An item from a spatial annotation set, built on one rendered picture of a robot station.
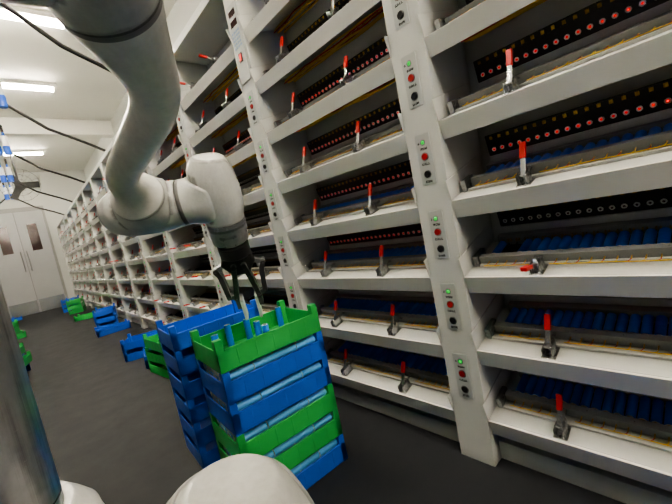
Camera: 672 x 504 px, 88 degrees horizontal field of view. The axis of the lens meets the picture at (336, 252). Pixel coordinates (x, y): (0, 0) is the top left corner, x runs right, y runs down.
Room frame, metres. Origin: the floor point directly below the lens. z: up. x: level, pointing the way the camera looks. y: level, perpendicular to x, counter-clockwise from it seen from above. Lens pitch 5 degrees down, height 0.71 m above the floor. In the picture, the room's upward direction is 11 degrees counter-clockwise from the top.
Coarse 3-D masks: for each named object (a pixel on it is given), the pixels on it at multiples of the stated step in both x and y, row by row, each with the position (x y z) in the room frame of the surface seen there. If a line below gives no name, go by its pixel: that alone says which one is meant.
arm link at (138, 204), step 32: (160, 0) 0.37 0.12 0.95; (128, 32) 0.35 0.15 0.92; (160, 32) 0.38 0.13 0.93; (128, 64) 0.39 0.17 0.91; (160, 64) 0.41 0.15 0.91; (128, 96) 0.48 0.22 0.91; (160, 96) 0.45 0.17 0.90; (128, 128) 0.52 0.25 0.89; (160, 128) 0.51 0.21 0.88; (128, 160) 0.56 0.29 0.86; (128, 192) 0.65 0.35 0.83; (160, 192) 0.72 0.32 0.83; (128, 224) 0.72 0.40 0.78; (160, 224) 0.74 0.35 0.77
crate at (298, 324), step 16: (272, 320) 1.11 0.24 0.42; (288, 320) 1.12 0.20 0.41; (304, 320) 0.95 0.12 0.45; (192, 336) 0.94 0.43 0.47; (208, 336) 0.98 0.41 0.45; (224, 336) 1.01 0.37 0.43; (240, 336) 1.04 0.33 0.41; (256, 336) 0.86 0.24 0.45; (272, 336) 0.89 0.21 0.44; (288, 336) 0.92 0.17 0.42; (304, 336) 0.95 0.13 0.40; (208, 352) 0.85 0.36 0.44; (224, 352) 0.81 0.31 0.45; (240, 352) 0.83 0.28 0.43; (256, 352) 0.86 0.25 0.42; (224, 368) 0.81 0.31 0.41
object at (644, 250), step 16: (480, 256) 0.85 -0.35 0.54; (496, 256) 0.82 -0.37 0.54; (512, 256) 0.79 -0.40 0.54; (528, 256) 0.77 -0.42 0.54; (544, 256) 0.75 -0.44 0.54; (560, 256) 0.72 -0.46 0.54; (576, 256) 0.70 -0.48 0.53; (592, 256) 0.68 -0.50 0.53; (608, 256) 0.66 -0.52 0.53; (624, 256) 0.65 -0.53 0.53; (640, 256) 0.63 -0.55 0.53; (656, 256) 0.61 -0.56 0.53
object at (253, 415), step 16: (320, 368) 0.97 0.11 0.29; (304, 384) 0.93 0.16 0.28; (320, 384) 0.96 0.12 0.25; (208, 400) 0.94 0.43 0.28; (272, 400) 0.87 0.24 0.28; (288, 400) 0.89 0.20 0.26; (224, 416) 0.84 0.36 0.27; (240, 416) 0.81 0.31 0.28; (256, 416) 0.84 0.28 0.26; (272, 416) 0.86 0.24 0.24; (240, 432) 0.81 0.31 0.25
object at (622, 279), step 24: (600, 216) 0.77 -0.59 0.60; (624, 216) 0.74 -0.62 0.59; (648, 216) 0.71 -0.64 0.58; (480, 240) 0.91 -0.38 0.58; (552, 264) 0.74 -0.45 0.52; (576, 264) 0.70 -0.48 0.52; (600, 264) 0.67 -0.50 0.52; (624, 264) 0.64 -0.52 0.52; (648, 264) 0.61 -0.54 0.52; (480, 288) 0.82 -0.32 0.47; (504, 288) 0.78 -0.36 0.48; (528, 288) 0.74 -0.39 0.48; (552, 288) 0.70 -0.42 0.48; (576, 288) 0.67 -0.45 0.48; (600, 288) 0.64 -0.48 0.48; (624, 288) 0.62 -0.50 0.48; (648, 288) 0.59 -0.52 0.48
